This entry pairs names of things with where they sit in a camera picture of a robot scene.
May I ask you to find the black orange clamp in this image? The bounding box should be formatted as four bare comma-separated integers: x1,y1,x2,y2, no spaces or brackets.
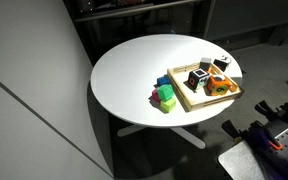
221,120,283,150

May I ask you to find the black white plush cube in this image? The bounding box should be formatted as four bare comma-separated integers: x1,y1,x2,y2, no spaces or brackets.
213,56,231,71

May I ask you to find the lime green foam cube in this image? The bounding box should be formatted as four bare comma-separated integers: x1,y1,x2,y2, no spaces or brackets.
160,98,176,113

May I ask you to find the grey perforated metal plate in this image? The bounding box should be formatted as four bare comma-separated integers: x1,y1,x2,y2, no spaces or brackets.
218,128,288,180

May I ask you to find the teal green foam cube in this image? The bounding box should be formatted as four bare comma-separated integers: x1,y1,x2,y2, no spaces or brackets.
157,84,174,101

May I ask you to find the pink foam cube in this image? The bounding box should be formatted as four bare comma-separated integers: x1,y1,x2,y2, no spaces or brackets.
152,89,161,103

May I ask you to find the blue foam cube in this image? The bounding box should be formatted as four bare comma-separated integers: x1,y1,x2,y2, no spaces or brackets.
157,76,170,86

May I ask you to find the black clamp upper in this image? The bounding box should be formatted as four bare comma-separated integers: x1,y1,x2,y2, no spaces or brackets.
255,100,288,123

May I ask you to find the wooden tray box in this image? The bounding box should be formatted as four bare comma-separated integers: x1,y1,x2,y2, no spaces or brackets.
167,63,244,112

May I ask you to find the dark shelf unit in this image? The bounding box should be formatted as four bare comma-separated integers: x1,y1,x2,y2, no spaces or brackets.
63,0,211,65

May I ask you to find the grey plush cube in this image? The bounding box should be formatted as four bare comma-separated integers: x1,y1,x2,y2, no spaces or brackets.
200,57,211,71

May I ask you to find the black plush cube orange letter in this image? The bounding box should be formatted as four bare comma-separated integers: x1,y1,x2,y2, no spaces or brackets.
188,69,210,90

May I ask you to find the round white table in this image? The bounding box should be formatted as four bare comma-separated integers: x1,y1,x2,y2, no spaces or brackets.
91,34,242,128

